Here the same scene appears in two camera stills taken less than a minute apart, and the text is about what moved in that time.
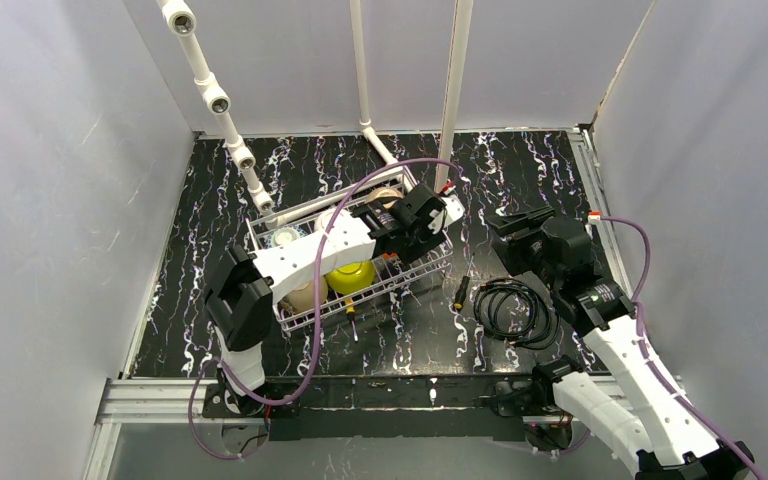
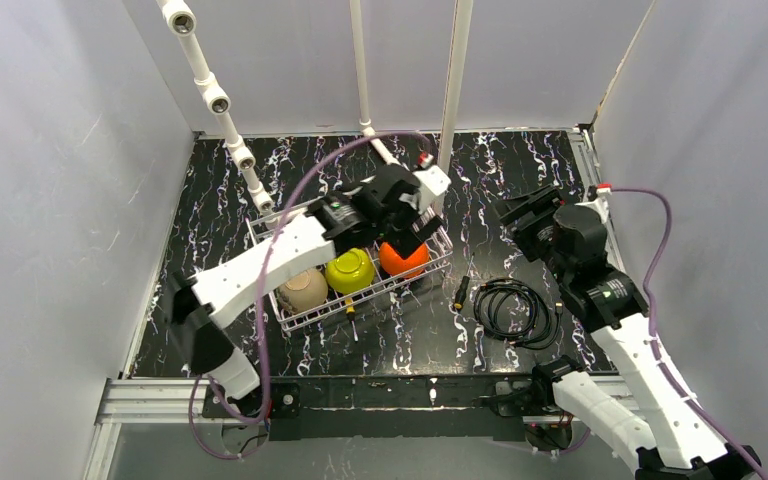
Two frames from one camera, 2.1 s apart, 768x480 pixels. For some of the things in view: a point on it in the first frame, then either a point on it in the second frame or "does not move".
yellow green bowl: [352, 278] does not move
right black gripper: [526, 240] → [525, 208]
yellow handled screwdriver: [350, 310] does not move
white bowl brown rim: [302, 299] does not move
